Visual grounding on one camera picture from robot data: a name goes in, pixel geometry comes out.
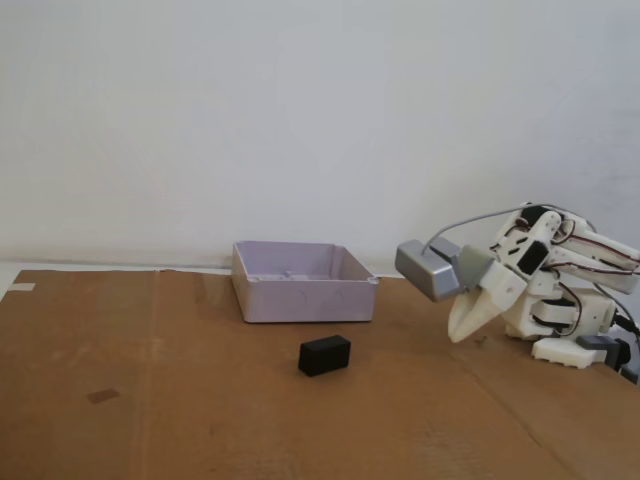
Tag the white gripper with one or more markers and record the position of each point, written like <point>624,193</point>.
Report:
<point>492,295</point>

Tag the black rectangular block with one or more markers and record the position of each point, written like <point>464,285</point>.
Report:
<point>325,356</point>

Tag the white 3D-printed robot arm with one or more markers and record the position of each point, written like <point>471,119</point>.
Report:
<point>590,250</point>

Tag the pale lilac plastic box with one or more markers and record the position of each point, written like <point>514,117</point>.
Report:
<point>300,300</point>

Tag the silver webcam with grey clip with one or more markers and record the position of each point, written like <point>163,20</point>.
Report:
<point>427,272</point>

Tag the grey table clamp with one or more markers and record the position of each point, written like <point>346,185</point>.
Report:
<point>595,343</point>

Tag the brown cardboard sheet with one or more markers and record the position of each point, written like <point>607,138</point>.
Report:
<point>200,400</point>

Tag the white masking tape piece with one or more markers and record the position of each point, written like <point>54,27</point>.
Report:
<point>22,287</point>

